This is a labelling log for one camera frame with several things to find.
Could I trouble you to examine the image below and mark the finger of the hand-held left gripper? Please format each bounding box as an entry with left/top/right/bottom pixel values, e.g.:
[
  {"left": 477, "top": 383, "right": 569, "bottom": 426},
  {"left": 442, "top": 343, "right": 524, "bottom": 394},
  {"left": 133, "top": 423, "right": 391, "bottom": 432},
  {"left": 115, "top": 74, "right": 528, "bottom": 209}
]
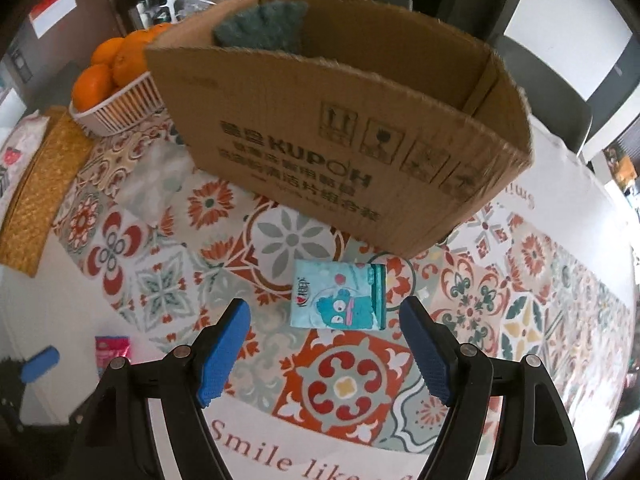
[{"left": 17, "top": 345, "right": 61, "bottom": 384}]

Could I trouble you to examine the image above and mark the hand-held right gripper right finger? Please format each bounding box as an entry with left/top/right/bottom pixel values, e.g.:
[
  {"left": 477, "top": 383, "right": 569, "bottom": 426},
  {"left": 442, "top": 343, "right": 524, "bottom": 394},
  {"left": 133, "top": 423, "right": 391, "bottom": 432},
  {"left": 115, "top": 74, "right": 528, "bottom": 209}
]
[{"left": 398, "top": 295, "right": 587, "bottom": 480}]

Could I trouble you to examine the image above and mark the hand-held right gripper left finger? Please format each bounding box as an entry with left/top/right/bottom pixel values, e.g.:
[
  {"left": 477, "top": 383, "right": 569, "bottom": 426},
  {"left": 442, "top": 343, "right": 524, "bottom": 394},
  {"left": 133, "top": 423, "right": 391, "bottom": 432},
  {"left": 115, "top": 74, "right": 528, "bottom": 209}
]
[{"left": 75, "top": 298, "right": 252, "bottom": 480}]

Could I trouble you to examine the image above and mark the light blue tissue pack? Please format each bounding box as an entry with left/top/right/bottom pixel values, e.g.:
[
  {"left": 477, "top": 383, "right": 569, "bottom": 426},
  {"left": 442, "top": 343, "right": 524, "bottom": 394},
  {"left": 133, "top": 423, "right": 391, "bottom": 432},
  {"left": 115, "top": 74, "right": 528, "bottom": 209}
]
[{"left": 289, "top": 259, "right": 387, "bottom": 331}]

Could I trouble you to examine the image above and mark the brown cardboard box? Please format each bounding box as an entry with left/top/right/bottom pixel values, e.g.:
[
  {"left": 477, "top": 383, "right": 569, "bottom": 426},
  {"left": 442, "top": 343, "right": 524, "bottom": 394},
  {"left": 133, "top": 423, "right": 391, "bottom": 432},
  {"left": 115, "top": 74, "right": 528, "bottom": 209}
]
[{"left": 144, "top": 0, "right": 534, "bottom": 260}]

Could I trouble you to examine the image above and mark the green knitted cloth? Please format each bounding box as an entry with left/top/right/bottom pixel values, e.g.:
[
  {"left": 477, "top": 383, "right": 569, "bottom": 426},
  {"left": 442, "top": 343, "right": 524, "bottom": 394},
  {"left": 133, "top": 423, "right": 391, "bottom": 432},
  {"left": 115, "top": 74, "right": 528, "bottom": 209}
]
[{"left": 212, "top": 0, "right": 310, "bottom": 54}]

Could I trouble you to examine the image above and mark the red snack packet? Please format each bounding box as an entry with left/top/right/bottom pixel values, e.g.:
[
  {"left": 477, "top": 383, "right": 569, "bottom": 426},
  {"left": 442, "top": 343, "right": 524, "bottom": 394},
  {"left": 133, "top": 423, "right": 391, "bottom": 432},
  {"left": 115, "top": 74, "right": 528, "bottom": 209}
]
[{"left": 94, "top": 335, "right": 132, "bottom": 377}]

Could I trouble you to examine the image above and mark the patterned tile tablecloth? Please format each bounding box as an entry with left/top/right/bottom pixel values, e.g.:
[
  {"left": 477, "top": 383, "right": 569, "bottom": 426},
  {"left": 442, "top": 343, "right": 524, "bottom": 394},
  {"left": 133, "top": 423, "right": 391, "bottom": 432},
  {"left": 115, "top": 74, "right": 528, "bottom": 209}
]
[{"left": 0, "top": 102, "right": 640, "bottom": 480}]

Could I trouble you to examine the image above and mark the woven straw tissue box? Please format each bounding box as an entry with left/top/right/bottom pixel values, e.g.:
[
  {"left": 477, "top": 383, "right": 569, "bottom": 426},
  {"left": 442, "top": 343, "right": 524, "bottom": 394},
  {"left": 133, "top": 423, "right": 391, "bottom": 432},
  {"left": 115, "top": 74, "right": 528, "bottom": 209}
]
[{"left": 0, "top": 106, "right": 94, "bottom": 279}]

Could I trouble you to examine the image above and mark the floral cloth cover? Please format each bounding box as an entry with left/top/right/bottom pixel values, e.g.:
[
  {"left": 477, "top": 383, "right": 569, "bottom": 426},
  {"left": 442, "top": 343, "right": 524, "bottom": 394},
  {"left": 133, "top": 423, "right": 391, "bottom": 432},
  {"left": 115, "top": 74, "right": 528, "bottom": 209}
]
[{"left": 0, "top": 111, "right": 52, "bottom": 222}]

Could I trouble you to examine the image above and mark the white slatted basket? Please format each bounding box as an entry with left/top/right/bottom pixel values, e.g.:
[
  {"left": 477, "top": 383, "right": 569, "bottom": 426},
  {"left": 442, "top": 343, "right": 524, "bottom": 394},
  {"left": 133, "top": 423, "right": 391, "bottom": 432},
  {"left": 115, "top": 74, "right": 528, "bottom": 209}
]
[{"left": 68, "top": 71, "right": 169, "bottom": 137}]

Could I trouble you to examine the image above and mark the dark grey chair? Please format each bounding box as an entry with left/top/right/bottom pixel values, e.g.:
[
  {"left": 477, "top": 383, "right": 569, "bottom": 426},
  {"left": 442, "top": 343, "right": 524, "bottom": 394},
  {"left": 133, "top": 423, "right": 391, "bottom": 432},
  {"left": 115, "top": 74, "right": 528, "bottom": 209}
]
[{"left": 487, "top": 34, "right": 594, "bottom": 159}]

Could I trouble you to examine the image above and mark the brown entry door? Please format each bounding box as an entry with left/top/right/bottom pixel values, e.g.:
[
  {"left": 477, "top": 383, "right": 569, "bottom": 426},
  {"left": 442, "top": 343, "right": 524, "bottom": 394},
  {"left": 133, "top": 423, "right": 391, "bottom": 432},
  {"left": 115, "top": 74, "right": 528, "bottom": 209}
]
[{"left": 0, "top": 0, "right": 138, "bottom": 92}]

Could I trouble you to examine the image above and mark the red and white door poster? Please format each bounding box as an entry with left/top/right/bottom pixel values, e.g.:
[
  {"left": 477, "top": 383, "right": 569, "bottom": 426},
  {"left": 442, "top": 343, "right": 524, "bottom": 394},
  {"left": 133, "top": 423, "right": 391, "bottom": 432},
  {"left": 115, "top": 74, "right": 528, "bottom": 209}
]
[{"left": 27, "top": 0, "right": 79, "bottom": 39}]

